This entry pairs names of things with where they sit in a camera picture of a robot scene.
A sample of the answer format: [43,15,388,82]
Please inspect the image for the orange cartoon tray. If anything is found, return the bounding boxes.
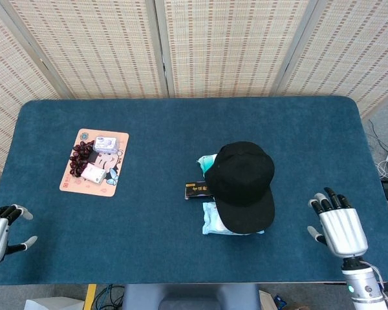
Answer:
[58,128,130,198]

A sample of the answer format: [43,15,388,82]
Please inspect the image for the woven bamboo folding screen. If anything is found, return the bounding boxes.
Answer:
[0,0,388,207]

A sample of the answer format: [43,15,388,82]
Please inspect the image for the light blue cartoon wipes pack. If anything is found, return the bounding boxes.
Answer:
[201,201,265,236]

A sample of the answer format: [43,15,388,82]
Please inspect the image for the green wet wipes pack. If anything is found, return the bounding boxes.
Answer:
[197,153,218,178]

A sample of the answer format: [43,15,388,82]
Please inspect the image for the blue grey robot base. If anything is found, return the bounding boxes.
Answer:
[121,284,261,310]

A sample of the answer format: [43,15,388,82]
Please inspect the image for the black baseball cap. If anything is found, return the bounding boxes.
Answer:
[205,141,276,234]

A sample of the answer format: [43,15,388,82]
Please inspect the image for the black box with gold print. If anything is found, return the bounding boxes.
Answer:
[184,181,213,200]

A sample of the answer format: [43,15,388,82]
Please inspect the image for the thin floor cables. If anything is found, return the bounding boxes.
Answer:
[367,119,388,178]

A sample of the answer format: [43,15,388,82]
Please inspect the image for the pink white tissue pack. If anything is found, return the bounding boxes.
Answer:
[80,162,107,185]

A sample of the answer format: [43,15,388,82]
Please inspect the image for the bunch of dark grapes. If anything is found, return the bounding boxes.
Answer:
[69,139,95,178]

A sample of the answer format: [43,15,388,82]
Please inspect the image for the blue cables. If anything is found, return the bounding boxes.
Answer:
[95,284,125,310]

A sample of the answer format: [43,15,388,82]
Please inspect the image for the yellow strip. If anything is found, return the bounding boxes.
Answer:
[83,284,98,310]

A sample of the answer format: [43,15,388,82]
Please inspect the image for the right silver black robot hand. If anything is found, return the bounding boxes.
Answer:
[307,187,369,258]

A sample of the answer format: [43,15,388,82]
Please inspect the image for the white box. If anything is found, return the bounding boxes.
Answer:
[23,296,85,310]

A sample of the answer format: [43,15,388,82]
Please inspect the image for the purple tissue pack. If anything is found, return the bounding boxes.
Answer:
[92,135,120,154]

